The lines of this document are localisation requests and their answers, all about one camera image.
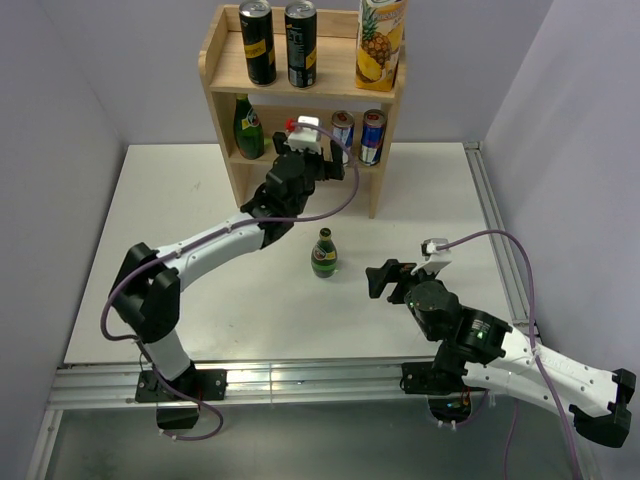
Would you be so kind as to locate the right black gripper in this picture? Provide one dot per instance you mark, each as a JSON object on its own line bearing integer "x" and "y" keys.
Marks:
{"x": 390, "y": 271}

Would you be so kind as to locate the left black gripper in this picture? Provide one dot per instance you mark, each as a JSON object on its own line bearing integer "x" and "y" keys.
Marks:
{"x": 327, "y": 170}

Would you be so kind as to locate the blue silver can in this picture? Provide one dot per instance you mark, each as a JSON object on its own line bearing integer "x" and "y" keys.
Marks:
{"x": 372, "y": 138}
{"x": 343, "y": 124}

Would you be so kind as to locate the green glass bottle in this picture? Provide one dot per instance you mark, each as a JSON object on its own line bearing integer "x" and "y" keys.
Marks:
{"x": 324, "y": 255}
{"x": 248, "y": 131}

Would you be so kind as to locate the dark grey can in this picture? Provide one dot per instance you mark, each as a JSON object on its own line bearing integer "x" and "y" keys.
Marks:
{"x": 301, "y": 39}

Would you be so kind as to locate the black yellow tall can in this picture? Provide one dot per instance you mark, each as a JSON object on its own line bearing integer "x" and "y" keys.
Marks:
{"x": 256, "y": 21}

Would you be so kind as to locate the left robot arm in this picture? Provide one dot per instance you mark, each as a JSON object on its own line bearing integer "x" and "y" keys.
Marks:
{"x": 147, "y": 290}

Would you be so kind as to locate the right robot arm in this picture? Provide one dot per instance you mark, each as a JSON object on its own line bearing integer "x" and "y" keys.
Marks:
{"x": 480, "y": 351}

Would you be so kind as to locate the wooden two-tier shelf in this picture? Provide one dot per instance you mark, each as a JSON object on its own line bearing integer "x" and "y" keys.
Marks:
{"x": 223, "y": 74}

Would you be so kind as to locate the pineapple juice carton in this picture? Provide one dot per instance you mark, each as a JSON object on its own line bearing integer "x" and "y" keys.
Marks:
{"x": 379, "y": 38}

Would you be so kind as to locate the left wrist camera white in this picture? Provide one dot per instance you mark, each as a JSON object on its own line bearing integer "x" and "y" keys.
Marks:
{"x": 302, "y": 138}

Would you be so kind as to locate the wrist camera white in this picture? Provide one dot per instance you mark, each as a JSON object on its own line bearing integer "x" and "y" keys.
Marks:
{"x": 302, "y": 138}
{"x": 436, "y": 256}

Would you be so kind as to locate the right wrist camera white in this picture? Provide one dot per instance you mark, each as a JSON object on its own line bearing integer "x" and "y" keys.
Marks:
{"x": 436, "y": 256}

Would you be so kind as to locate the aluminium side rail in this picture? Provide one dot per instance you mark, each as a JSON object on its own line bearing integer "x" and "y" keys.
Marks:
{"x": 514, "y": 265}

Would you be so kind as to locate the aluminium front rail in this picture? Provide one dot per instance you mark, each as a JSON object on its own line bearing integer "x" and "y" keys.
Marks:
{"x": 112, "y": 386}

